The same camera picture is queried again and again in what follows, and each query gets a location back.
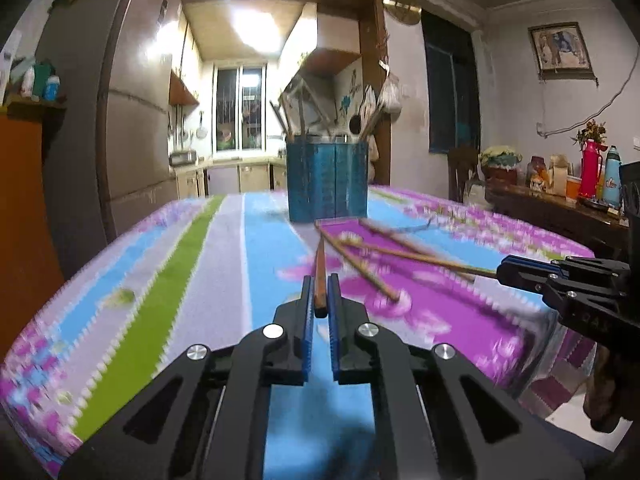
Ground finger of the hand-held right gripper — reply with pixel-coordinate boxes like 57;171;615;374
496;259;557;291
504;254;576;267

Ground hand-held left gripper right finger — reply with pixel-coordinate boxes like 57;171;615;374
327;273;586;480

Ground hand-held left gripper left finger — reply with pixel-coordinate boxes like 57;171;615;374
57;275;316;480

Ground blue chopstick holder box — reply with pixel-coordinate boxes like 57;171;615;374
285;139;371;224

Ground person's right hand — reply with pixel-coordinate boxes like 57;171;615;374
581;344;627;434

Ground dark wooden sideboard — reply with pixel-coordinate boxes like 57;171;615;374
484;181;632;262

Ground purple foam floor mat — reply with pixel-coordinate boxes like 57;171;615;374
519;329;602;417

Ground glass jar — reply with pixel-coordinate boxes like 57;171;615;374
527;155;549;194

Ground white flowers in red pot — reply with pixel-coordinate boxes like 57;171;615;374
479;145;524;187

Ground red thermos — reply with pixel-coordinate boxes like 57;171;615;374
579;139;604;199

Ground blue water bottle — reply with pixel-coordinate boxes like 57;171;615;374
602;145;622;206

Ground wooden chair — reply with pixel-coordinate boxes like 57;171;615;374
447;146;482;204

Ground floral striped tablecloth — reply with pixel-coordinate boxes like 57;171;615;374
0;185;597;479

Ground artificial flower bouquet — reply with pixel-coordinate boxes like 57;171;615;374
571;119;609;149

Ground beige kitchen counter cabinets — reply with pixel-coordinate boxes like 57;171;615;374
174;161;289;202

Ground framed elephant picture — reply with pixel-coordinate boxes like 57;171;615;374
528;22;594;76

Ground white hanging plastic bag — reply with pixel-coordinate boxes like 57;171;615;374
377;71;403;114

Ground hanging cloth bags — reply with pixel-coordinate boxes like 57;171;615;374
357;84;379;117

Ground kitchen window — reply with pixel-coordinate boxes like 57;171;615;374
213;64;267;154

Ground brown refrigerator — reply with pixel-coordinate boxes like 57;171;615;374
36;0;182;257

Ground orange wooden cabinet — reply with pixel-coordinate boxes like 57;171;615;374
0;101;69;361

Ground ceiling light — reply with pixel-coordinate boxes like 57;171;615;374
234;4;297;54

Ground green box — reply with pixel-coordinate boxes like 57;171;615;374
32;61;54;99

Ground white wall cable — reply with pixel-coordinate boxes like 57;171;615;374
537;59;640;137

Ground beige wall cabinet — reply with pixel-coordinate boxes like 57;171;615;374
299;2;363;79

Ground round gold wall plaque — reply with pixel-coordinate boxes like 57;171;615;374
382;0;423;25

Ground beige wall cabinets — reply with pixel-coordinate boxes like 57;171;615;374
167;9;202;107

